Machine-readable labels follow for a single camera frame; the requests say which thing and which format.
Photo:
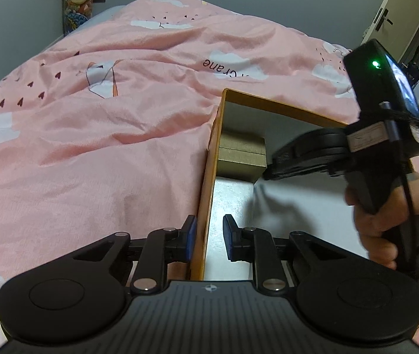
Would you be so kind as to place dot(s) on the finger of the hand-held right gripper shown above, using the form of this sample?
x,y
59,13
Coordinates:
x,y
305,143
298,171

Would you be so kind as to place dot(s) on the pink printed blanket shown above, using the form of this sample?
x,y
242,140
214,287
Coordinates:
x,y
84,136

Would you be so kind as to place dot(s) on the light blue bed sheet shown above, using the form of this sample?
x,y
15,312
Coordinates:
x,y
99,16

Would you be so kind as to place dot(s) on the orange cardboard box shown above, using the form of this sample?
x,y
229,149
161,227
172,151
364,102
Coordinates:
x,y
209,191

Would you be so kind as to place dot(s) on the small gold box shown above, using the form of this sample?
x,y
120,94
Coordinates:
x,y
239,162

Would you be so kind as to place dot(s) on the person's right hand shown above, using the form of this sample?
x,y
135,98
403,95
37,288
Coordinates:
x,y
373,236

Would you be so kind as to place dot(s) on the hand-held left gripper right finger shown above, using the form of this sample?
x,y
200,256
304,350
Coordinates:
x,y
229,239

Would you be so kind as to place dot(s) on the hanging bag of plush toys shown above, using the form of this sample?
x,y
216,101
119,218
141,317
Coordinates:
x,y
78,0

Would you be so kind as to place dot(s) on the beige door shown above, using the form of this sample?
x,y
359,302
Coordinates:
x,y
404,0

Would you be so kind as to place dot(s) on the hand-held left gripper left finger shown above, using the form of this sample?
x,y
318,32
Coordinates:
x,y
191,238

